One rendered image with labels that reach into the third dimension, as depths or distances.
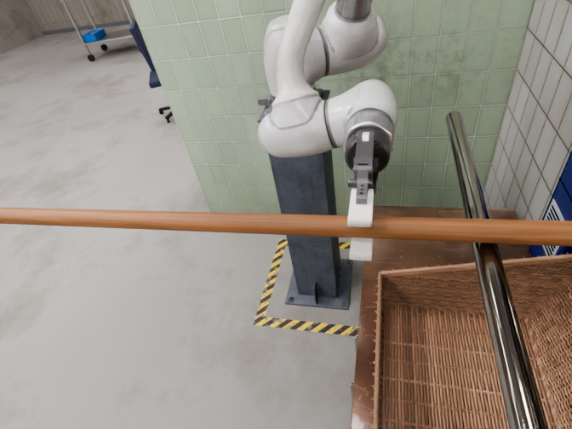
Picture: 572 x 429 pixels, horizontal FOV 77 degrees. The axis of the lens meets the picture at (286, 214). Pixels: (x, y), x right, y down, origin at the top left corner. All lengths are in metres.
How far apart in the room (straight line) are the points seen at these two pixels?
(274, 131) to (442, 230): 0.41
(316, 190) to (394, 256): 0.38
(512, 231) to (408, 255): 0.81
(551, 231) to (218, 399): 1.48
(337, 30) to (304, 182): 0.52
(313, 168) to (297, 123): 0.59
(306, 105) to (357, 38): 0.49
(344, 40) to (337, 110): 0.49
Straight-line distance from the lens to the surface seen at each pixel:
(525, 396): 0.42
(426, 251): 1.31
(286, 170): 1.34
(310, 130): 0.74
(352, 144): 0.62
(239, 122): 1.95
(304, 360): 1.73
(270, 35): 1.20
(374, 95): 0.72
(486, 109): 1.84
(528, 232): 0.51
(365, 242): 0.52
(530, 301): 1.16
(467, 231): 0.49
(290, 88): 0.76
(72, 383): 2.12
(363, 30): 1.19
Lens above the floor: 1.54
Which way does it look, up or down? 41 degrees down
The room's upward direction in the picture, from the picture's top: 12 degrees counter-clockwise
